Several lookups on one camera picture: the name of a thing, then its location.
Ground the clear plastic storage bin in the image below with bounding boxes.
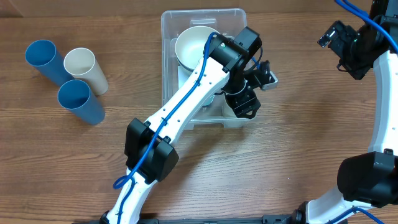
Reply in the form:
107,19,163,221
161,8,249,130

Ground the cream tumbler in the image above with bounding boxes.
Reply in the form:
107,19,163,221
63,47,109,95

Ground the white label in bin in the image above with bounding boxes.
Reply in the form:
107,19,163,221
177,66,189,88

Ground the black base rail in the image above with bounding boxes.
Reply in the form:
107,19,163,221
138,215,291,224

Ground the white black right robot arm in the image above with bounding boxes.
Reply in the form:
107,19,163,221
286,0,397,223

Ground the dark blue tumbler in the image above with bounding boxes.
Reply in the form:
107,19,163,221
57,80,105,125
25,39,74,86

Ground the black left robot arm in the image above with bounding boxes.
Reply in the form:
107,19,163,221
99,27,270,223

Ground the cream bowl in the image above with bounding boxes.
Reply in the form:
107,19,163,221
175,26,219,69
181,67,192,76

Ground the dark blue tumbler far left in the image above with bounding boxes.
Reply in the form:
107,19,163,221
25,39,74,86

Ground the dark blue tumbler front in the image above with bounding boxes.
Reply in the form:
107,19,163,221
57,80,105,125

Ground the light blue small cup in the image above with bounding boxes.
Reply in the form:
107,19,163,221
203,95,215,106

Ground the dark blue bowl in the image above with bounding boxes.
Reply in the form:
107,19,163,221
176,56,194,73

